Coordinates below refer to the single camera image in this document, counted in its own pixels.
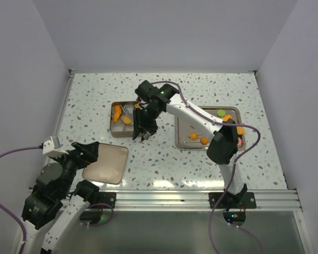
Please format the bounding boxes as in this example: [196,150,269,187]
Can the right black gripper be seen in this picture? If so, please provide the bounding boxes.
[133,105,163,141]

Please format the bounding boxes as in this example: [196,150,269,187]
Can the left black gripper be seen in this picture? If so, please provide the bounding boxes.
[50,140,99,196]

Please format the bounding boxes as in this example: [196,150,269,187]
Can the gold tin lid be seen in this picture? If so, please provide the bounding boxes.
[82,143,128,185]

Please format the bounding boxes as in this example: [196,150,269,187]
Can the metal tongs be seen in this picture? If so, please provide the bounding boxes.
[141,132,151,141]

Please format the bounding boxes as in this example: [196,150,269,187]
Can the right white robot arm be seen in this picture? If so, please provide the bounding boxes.
[132,80,248,210]

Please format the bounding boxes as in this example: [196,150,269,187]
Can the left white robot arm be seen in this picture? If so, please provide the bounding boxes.
[19,137,100,253]

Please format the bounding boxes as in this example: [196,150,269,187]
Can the gold cookie tin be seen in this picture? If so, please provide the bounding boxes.
[110,101,137,138]

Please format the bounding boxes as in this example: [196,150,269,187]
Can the silver metal tray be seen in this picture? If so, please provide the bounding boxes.
[175,106,242,150]

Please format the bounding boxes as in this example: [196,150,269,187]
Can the green macaron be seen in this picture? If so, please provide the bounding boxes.
[217,109,226,117]

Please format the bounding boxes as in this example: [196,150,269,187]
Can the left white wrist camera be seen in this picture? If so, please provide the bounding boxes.
[42,136,68,158]

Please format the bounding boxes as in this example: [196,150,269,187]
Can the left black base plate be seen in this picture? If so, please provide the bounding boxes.
[90,192,117,209]

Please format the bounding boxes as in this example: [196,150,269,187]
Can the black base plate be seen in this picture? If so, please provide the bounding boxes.
[208,192,257,211]
[90,192,117,209]

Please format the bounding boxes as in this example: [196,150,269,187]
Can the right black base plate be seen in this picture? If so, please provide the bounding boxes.
[208,192,257,211]

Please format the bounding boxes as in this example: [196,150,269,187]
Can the aluminium rail frame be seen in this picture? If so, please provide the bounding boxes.
[29,189,300,211]

